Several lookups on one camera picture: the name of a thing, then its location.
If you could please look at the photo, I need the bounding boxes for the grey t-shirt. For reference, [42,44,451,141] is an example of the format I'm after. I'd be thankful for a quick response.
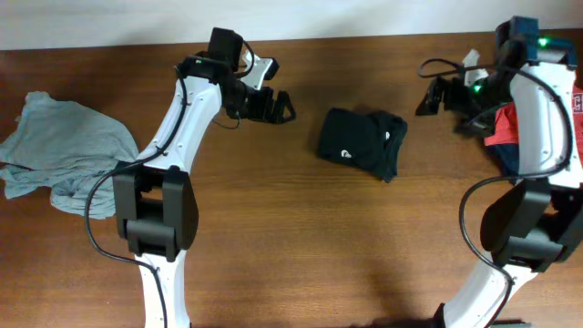
[1,91,138,215]

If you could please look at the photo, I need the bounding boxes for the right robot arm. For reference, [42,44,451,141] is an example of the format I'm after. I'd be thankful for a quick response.
[416,16,582,327]

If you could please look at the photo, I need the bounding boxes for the red printed t-shirt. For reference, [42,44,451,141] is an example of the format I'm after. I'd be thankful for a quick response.
[484,86,582,159]

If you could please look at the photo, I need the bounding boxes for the black t-shirt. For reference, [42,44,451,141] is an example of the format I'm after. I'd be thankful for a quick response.
[317,108,408,183]

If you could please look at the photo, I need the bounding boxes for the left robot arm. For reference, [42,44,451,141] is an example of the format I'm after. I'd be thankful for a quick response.
[112,27,296,327]

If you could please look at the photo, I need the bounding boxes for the navy blue garment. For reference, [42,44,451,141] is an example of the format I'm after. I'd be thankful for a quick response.
[486,144,519,176]

